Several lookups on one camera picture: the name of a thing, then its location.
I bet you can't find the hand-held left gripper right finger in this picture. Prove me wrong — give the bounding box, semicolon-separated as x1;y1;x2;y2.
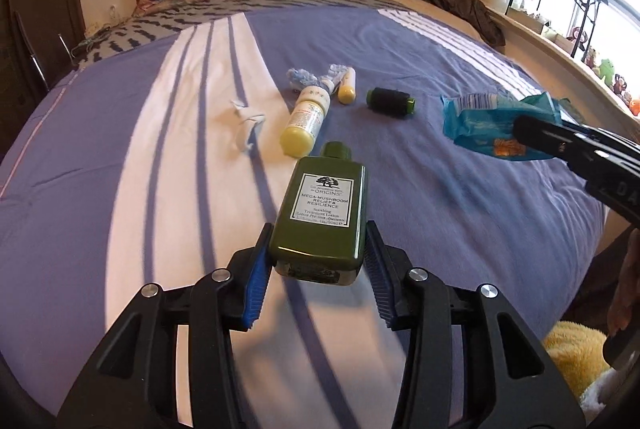
364;220;586;429

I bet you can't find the grey zebra pattern blanket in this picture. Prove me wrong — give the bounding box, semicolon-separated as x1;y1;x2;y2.
75;0;391;70

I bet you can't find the yellow white plastic bottle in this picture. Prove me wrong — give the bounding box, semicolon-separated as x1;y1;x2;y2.
280;85;331;157

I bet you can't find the blue wet wipes packet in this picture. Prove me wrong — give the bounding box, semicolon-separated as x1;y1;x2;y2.
440;91;583;160

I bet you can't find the yellow fluffy rug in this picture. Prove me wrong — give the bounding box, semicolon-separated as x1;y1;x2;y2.
542;320;613;410

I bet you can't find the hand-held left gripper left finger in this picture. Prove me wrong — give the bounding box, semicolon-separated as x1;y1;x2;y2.
57;221;276;429

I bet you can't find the black thread spool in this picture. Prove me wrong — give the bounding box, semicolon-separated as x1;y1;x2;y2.
366;87;416;120

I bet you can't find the blue white striped bedsheet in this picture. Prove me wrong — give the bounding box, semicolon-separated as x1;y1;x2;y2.
0;1;608;429

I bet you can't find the small yellow tube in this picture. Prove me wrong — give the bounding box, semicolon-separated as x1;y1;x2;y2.
337;67;357;104

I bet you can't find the dark green lotion bottle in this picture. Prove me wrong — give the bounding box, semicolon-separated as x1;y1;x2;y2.
268;141;368;286

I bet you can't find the blue fuzzy cloth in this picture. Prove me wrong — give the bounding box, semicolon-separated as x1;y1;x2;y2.
286;64;350;92

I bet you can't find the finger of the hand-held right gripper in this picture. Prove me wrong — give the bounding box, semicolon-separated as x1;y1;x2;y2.
513;114;596;162

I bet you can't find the dark metal chair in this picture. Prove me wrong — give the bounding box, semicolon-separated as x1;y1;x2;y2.
12;11;81;94

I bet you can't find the person's right hand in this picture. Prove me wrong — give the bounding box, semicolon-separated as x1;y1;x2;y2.
606;229;640;341

